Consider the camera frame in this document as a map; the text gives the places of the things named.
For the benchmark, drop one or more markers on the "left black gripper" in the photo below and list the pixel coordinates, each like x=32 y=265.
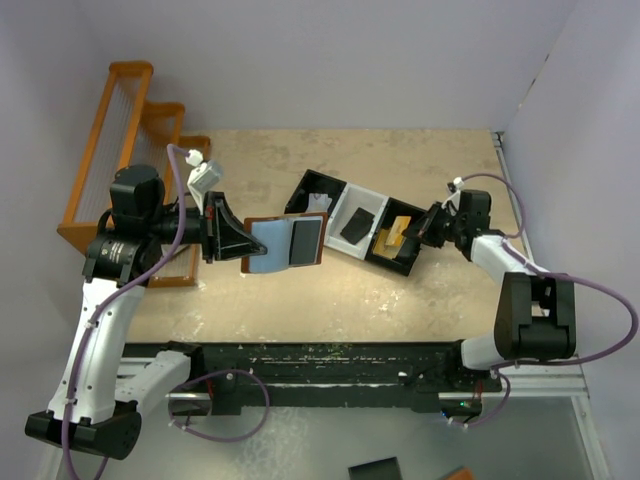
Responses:
x=223 y=236

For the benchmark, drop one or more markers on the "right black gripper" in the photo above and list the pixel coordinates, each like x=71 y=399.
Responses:
x=426 y=224

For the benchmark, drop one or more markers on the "gold card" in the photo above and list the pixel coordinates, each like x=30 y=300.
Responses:
x=379 y=248
x=397 y=227

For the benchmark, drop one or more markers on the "brown leather card holder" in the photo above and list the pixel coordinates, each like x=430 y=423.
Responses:
x=275 y=233

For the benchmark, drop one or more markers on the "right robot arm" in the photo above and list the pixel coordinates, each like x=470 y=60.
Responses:
x=535 y=317

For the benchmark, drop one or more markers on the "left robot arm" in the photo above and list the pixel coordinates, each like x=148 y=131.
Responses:
x=90 y=412

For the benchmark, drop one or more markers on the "gold card in tray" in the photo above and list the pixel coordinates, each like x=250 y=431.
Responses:
x=379 y=248

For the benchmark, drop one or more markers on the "black card in tray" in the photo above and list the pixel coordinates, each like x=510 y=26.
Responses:
x=358 y=226

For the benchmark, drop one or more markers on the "black card in holder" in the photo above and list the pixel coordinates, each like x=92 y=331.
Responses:
x=304 y=241

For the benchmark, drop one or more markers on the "black and white organizer tray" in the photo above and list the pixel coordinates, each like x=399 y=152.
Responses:
x=346 y=198

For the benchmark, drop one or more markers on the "silver item in tray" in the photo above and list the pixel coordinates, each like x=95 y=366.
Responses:
x=318 y=202

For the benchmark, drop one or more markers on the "black box at bottom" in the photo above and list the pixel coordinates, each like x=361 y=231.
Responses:
x=383 y=469

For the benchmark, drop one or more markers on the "orange object at bottom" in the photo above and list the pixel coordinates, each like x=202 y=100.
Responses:
x=462 y=473

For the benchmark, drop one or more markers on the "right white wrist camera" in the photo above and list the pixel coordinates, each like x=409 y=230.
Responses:
x=455 y=187

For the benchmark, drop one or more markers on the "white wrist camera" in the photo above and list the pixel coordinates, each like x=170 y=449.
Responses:
x=455 y=187
x=205 y=174

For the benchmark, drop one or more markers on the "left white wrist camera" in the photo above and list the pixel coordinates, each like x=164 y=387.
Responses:
x=205 y=174

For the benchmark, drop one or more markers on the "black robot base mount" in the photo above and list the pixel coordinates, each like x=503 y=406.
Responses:
x=424 y=377

